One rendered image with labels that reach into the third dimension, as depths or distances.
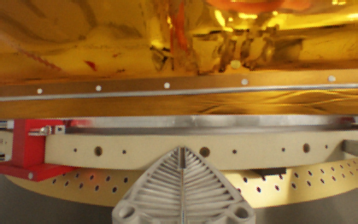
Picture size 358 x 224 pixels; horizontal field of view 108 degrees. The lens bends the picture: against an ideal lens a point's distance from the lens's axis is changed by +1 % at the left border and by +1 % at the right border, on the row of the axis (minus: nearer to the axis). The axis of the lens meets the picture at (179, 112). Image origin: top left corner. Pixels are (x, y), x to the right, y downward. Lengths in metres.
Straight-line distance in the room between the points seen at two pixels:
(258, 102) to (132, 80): 0.26
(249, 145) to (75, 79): 0.38
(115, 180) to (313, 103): 0.38
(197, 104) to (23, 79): 0.42
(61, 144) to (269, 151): 0.32
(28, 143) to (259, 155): 0.35
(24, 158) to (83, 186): 0.09
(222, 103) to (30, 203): 0.40
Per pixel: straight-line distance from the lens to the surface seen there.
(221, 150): 0.20
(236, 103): 0.29
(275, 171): 0.26
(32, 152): 0.32
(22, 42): 0.44
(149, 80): 0.30
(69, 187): 0.32
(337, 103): 0.38
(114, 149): 0.22
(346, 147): 0.35
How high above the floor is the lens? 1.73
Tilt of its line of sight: 4 degrees up
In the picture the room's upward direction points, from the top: 1 degrees counter-clockwise
